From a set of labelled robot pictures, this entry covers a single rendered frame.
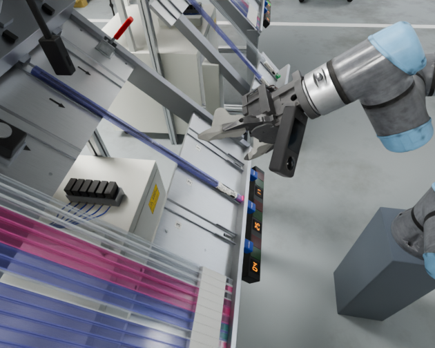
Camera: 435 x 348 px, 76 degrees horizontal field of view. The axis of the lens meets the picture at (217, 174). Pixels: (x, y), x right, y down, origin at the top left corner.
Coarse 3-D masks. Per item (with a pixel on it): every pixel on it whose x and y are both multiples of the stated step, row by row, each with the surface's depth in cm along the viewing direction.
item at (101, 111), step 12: (36, 72) 49; (60, 84) 51; (72, 96) 52; (84, 96) 53; (96, 108) 53; (108, 120) 55; (120, 120) 56; (132, 132) 57; (156, 144) 59; (168, 156) 61; (192, 168) 63; (204, 180) 66; (216, 180) 67
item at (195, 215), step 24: (192, 120) 73; (192, 144) 69; (216, 144) 75; (216, 168) 71; (240, 168) 76; (168, 192) 58; (192, 192) 62; (216, 192) 67; (168, 216) 55; (192, 216) 59; (216, 216) 64; (168, 240) 53; (192, 240) 56; (216, 240) 60; (216, 264) 58
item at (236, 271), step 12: (240, 192) 73; (240, 204) 70; (240, 216) 67; (240, 228) 65; (240, 240) 62; (240, 252) 61; (240, 264) 59; (240, 276) 58; (240, 288) 56; (228, 336) 51
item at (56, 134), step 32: (64, 32) 58; (32, 64) 50; (96, 64) 60; (128, 64) 66; (0, 96) 44; (32, 96) 48; (64, 96) 51; (96, 96) 56; (32, 128) 45; (64, 128) 49; (32, 160) 43; (64, 160) 46
